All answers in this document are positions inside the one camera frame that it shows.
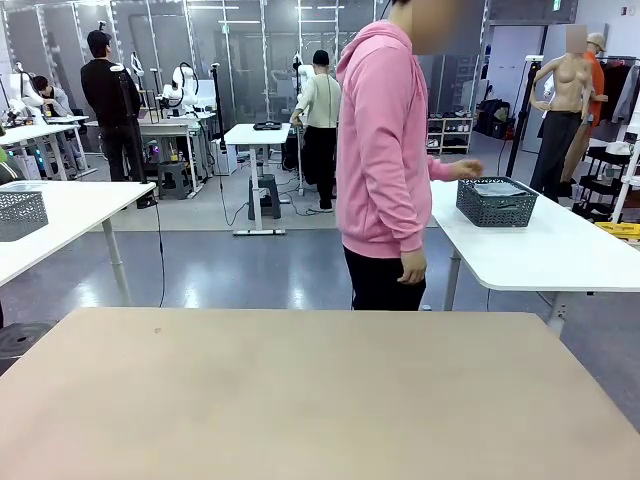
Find mannequin with orange shirt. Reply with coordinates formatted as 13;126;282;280
582;32;610;127

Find person's left forearm pink sleeve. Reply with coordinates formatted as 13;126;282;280
426;154;460;183

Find white table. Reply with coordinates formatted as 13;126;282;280
0;180;157;307
427;178;640;341

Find person's right hand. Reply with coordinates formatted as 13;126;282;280
398;248;429;286

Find person in beige shirt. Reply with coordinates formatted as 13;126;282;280
291;49;343;213

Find black bags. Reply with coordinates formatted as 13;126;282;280
476;98;516;140

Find dark grey step stool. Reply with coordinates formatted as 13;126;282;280
156;161;192;201

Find person in pink hoodie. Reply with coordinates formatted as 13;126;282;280
333;0;459;312

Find black hanging cable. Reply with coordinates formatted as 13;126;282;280
153;198;167;307

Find black thin stand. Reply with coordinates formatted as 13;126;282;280
210;62;230;176

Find black camera tripod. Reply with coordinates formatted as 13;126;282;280
112;63;151;185

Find person's right forearm pink sleeve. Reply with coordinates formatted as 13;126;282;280
382;184;427;255

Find long white desk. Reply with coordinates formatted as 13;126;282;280
0;121;99;182

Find person's left hand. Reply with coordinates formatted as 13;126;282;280
451;158;486;180

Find man in black clothes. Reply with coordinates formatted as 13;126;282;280
79;29;147;185

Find clothes rack with garments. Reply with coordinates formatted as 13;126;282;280
598;54;640;127

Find light grey towel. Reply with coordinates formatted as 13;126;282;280
472;180;532;198

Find round grey floor plate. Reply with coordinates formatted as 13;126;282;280
0;321;55;360

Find yellow plastic crate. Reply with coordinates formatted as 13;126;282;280
593;221;640;245

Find seated person in grey jacket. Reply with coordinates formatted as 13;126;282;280
29;74;75;120

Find bare mannequin with dark trousers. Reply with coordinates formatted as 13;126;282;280
529;52;594;204

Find grey plastic lattice basket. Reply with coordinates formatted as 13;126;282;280
0;189;50;243
455;175;541;229

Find black wheeled cart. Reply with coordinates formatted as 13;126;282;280
578;143;632;221

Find white workbench with frame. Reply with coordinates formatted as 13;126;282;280
138;110;222;195

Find white shoe shelf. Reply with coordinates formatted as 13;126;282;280
426;116;475;155

